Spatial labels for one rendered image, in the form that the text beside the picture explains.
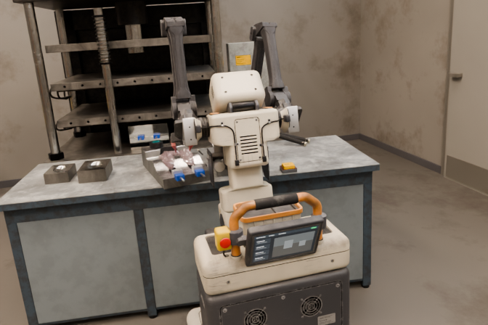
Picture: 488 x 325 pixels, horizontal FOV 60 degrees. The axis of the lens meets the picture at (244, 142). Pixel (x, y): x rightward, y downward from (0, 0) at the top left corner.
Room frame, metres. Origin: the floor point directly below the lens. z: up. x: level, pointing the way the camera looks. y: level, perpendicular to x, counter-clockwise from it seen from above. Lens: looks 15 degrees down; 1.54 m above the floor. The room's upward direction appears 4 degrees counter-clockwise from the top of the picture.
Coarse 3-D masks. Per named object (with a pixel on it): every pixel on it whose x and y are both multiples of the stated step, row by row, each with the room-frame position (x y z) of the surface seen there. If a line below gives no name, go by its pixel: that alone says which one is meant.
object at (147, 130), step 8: (152, 120) 3.03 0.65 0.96; (160, 120) 3.01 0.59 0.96; (168, 120) 3.16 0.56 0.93; (136, 128) 2.89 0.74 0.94; (144, 128) 2.89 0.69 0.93; (152, 128) 2.90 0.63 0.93; (160, 128) 2.91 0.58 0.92; (168, 128) 3.04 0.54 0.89; (136, 136) 2.89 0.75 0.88; (152, 136) 2.90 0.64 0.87; (160, 136) 2.91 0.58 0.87; (168, 136) 2.93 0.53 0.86; (136, 144) 2.89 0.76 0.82; (144, 144) 2.89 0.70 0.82
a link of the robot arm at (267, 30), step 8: (256, 24) 2.11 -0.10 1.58; (264, 24) 2.04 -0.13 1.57; (272, 24) 2.05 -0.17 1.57; (256, 32) 2.10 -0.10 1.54; (264, 32) 2.03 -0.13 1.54; (272, 32) 2.04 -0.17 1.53; (264, 40) 2.04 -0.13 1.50; (272, 40) 2.02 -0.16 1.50; (264, 48) 2.04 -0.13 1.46; (272, 48) 2.00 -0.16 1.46; (272, 56) 1.98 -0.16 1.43; (272, 64) 1.96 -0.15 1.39; (272, 72) 1.94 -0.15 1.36; (272, 80) 1.92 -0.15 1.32; (280, 80) 1.93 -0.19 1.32; (272, 88) 1.91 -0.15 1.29; (280, 88) 1.92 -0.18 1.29; (272, 96) 1.87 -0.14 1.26; (288, 96) 1.89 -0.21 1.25; (272, 104) 1.87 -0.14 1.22
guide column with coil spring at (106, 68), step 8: (96, 8) 2.83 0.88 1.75; (96, 24) 2.84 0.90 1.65; (104, 24) 2.86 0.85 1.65; (104, 48) 2.84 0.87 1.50; (104, 56) 2.83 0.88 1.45; (104, 72) 2.84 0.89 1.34; (104, 80) 2.84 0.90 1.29; (112, 80) 2.86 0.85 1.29; (112, 88) 2.85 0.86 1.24; (112, 96) 2.84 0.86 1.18; (112, 104) 2.84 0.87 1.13; (112, 112) 2.83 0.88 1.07; (112, 120) 2.83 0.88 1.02; (112, 128) 2.84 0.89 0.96; (112, 136) 2.85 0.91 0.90; (120, 136) 2.86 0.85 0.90; (120, 144) 2.85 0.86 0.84; (120, 152) 2.84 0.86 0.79
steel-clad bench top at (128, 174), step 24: (288, 144) 2.71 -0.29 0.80; (312, 144) 2.67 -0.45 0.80; (336, 144) 2.63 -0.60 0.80; (48, 168) 2.52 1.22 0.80; (120, 168) 2.42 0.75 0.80; (144, 168) 2.39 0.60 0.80; (312, 168) 2.19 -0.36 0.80; (336, 168) 2.16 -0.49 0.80; (24, 192) 2.11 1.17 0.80; (48, 192) 2.08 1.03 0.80; (72, 192) 2.06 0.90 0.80; (96, 192) 2.03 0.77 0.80
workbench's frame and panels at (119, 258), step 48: (144, 192) 2.04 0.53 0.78; (192, 192) 2.12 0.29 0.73; (288, 192) 2.18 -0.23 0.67; (336, 192) 2.22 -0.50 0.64; (48, 240) 2.03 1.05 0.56; (96, 240) 2.05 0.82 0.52; (144, 240) 2.08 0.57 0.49; (192, 240) 2.12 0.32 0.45; (48, 288) 2.02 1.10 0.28; (96, 288) 2.05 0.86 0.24; (144, 288) 2.25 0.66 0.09; (192, 288) 2.11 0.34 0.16
